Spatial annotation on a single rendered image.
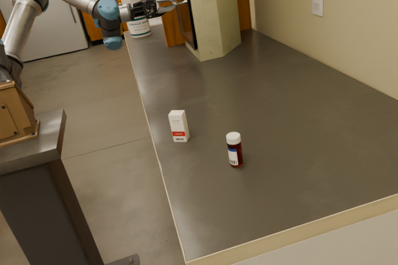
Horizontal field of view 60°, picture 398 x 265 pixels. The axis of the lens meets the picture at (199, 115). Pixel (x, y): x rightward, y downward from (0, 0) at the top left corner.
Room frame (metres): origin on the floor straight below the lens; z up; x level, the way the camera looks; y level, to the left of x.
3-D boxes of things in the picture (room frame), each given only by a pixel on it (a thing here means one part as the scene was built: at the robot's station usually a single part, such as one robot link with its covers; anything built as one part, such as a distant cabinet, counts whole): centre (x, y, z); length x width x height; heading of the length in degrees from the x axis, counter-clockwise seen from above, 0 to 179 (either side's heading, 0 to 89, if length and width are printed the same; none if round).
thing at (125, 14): (1.54, 0.24, 1.20); 0.08 x 0.05 x 0.08; 10
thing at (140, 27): (2.24, 0.28, 1.02); 0.13 x 0.13 x 0.15
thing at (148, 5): (1.54, 0.16, 1.20); 0.12 x 0.09 x 0.08; 100
